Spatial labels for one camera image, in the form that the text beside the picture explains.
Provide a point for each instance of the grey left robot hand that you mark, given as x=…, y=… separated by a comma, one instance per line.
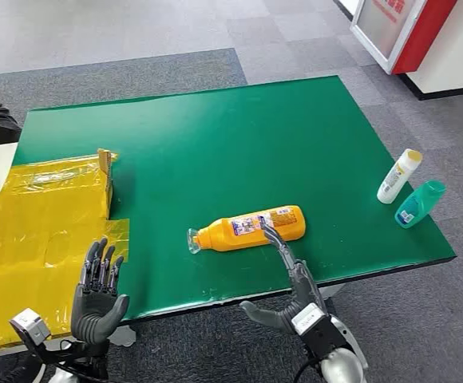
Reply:
x=94, y=312

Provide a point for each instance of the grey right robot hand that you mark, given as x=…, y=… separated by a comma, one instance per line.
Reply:
x=301, y=288

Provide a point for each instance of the orange bottle with clear cap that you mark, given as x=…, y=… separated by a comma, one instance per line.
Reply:
x=231, y=235

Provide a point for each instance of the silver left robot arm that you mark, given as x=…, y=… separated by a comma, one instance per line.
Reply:
x=79, y=359

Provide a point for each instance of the white bottle with yellow cap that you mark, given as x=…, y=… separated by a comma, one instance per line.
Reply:
x=397, y=177

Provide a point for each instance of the teal transparent bottle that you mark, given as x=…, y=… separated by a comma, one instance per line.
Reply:
x=419, y=203

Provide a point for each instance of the white table leg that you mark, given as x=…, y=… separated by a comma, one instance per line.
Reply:
x=124, y=335
x=331, y=292

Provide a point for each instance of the yellow plastic bag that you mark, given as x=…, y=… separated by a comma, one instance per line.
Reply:
x=28, y=232

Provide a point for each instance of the cardboard box flap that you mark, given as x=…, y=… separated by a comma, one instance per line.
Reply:
x=106, y=169

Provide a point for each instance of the green table mat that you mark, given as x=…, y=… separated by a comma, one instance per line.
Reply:
x=236, y=148

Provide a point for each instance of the red and white sign cabinet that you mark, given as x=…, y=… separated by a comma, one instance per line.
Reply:
x=407, y=26

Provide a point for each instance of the white counter with black base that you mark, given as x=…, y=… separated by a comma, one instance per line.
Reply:
x=459, y=53

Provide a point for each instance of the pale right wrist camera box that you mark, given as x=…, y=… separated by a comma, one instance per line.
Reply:
x=307, y=319

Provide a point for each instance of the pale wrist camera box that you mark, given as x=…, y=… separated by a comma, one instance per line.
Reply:
x=307, y=319
x=32, y=325

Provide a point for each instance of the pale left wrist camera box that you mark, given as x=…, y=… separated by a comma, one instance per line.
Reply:
x=32, y=325

